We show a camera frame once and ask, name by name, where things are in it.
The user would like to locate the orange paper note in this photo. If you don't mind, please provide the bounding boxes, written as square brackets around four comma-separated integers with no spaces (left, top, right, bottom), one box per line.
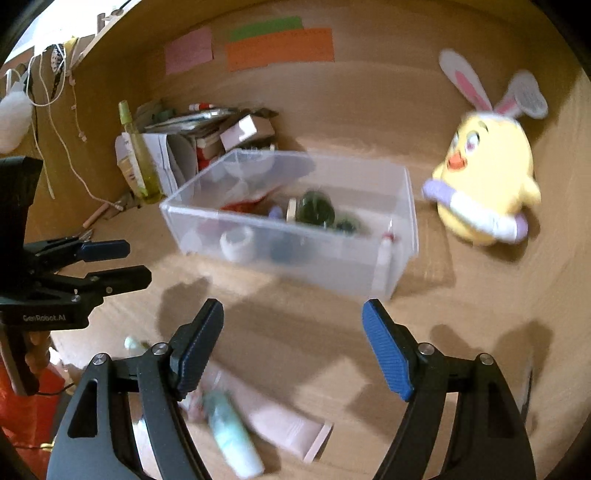
[226,28,334,72]

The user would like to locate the person's left hand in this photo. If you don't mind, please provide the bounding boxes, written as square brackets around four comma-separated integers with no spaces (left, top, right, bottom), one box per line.
[25,330,52,377]

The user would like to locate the stack of booklets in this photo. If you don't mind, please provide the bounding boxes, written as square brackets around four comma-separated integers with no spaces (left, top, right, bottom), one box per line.
[139,99,242,136]

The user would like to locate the red boxes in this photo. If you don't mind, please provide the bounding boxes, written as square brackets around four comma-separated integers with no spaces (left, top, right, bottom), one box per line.
[196,134,227,172]

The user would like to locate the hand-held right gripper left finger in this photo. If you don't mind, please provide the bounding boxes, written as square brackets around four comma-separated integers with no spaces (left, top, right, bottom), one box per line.
[46,298,225,480]

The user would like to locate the dark green dropper bottle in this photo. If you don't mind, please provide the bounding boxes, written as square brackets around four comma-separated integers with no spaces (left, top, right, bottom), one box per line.
[286,190,336,227]

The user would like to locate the white green tube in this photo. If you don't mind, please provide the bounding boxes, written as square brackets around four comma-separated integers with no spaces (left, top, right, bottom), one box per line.
[124,336,153,356]

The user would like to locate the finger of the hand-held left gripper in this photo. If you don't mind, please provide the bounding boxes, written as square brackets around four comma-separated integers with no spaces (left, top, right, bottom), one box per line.
[41,265,153,306]
[25,236,131,274]

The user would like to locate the white tape roll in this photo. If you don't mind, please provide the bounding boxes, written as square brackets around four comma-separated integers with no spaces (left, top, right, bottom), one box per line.
[219,226,256,264]

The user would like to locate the white cable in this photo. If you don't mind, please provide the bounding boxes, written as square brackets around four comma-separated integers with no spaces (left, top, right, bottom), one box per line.
[25,46,122,208]

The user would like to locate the white fluffy ball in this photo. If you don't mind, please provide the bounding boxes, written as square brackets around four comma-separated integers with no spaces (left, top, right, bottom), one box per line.
[0,90,34,154]

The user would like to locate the clear plastic bin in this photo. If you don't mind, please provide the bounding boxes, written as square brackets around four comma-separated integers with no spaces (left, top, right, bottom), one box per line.
[159,148,420,301]

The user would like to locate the folded white papers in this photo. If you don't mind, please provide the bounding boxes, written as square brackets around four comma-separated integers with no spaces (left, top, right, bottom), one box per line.
[115,131,198,197]

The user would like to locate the red packet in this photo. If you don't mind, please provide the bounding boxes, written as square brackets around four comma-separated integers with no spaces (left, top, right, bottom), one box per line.
[221,194,278,216]

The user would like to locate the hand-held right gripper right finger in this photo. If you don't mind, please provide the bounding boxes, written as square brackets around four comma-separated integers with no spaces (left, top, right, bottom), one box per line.
[361,298,539,480]

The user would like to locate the red garment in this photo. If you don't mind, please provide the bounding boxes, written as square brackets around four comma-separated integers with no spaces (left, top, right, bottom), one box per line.
[0,360,68,464]

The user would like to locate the pink tube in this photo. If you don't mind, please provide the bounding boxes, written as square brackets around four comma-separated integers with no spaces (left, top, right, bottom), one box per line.
[203,364,334,462]

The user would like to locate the pink paper note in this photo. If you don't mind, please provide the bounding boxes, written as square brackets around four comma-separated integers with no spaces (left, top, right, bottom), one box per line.
[165,25,214,76]

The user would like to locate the green paper note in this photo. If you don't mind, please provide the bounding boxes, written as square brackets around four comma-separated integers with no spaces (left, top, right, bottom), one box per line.
[229,16,303,42]

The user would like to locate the mint tube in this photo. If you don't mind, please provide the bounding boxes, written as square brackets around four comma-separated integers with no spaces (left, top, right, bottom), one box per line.
[203,390,266,478]

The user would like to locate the yellow-green spray bottle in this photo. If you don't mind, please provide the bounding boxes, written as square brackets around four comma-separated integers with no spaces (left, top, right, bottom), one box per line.
[117,100,161,205]

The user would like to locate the wooden stick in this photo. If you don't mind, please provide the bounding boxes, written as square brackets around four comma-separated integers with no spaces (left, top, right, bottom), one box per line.
[82,203,112,228]

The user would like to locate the yellow chick plush toy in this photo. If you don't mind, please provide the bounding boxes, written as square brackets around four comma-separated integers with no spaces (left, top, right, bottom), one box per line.
[421,48,550,247]

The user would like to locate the white cardboard box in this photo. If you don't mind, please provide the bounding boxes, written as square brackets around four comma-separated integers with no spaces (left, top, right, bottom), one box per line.
[219,113,279,151]

